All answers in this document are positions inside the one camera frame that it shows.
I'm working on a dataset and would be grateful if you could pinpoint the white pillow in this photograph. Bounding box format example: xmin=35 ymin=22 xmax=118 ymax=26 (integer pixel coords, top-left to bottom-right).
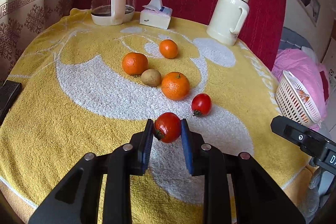
xmin=301 ymin=46 xmax=319 ymax=64

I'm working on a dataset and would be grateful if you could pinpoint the plastic bag of oranges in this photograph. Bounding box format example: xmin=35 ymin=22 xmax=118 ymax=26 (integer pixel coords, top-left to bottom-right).
xmin=296 ymin=89 xmax=310 ymax=103

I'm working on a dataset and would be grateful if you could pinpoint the grey gloved right hand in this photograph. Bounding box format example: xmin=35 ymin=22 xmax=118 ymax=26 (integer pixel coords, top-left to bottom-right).
xmin=298 ymin=167 xmax=335 ymax=223

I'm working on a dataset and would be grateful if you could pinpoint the small orange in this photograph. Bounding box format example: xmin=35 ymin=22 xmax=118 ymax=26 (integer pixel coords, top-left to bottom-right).
xmin=159 ymin=39 xmax=178 ymax=59

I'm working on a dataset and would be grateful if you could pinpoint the yellow white towel cloth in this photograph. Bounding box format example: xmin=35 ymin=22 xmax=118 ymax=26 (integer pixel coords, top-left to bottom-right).
xmin=1 ymin=9 xmax=309 ymax=219

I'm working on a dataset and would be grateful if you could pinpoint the large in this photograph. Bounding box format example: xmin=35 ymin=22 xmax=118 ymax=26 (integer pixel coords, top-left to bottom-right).
xmin=161 ymin=72 xmax=190 ymax=101

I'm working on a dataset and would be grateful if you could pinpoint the brown kiwi fruit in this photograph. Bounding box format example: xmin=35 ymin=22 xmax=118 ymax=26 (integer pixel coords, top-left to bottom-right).
xmin=141 ymin=69 xmax=162 ymax=87

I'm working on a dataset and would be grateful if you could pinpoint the red tomato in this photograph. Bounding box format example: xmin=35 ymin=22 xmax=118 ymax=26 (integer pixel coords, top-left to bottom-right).
xmin=154 ymin=112 xmax=181 ymax=143
xmin=191 ymin=93 xmax=212 ymax=117

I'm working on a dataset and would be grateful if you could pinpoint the cream thermos flask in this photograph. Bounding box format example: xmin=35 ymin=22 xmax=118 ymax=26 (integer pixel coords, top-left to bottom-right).
xmin=206 ymin=0 xmax=249 ymax=46

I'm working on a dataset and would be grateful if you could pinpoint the tissue pack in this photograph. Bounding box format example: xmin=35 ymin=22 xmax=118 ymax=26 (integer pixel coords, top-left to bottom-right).
xmin=139 ymin=0 xmax=173 ymax=30

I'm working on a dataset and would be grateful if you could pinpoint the pink duvet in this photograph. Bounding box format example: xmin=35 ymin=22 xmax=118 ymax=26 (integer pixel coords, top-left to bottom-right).
xmin=272 ymin=48 xmax=329 ymax=119

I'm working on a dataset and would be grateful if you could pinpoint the black phone on table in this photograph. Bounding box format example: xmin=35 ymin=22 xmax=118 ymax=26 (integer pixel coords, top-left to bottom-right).
xmin=0 ymin=80 xmax=22 ymax=125

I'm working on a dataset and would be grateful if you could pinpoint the white plastic basket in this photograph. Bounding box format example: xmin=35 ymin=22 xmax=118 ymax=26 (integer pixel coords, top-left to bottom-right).
xmin=275 ymin=71 xmax=322 ymax=127

